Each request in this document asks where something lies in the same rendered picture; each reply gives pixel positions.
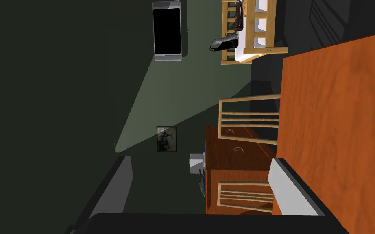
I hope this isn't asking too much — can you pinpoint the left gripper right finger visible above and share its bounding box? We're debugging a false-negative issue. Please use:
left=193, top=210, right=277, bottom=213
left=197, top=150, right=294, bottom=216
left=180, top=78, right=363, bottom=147
left=268, top=158, right=325, bottom=217

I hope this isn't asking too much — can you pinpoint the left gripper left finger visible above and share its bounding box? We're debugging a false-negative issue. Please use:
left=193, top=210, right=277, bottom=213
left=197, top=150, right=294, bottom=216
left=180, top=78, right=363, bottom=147
left=83, top=156, right=133, bottom=219

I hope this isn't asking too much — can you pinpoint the light wooden chair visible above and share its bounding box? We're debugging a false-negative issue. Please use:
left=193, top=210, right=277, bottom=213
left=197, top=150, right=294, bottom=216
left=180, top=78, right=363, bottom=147
left=218, top=94, right=282, bottom=145
left=217, top=181, right=275, bottom=213

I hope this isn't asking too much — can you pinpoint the brown wooden dresser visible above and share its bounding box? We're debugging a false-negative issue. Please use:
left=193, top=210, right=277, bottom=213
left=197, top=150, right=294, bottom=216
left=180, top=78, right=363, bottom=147
left=189, top=126, right=277, bottom=215

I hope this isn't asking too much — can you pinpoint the dark framed picture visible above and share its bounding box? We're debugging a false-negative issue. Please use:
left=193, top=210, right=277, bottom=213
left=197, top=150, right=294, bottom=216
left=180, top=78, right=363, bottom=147
left=156, top=126, right=177, bottom=153

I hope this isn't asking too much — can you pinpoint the orange wooden table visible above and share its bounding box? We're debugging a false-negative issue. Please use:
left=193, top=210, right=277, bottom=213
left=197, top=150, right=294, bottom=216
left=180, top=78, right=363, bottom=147
left=272, top=30, right=375, bottom=234

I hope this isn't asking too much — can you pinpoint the light wooden bed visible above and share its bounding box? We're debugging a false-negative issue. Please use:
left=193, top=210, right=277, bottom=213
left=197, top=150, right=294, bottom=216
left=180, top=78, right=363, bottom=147
left=209, top=0, right=289, bottom=65

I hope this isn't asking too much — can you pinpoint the grey framed black window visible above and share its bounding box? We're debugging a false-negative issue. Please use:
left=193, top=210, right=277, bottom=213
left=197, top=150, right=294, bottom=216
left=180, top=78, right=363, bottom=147
left=152, top=0, right=182, bottom=62

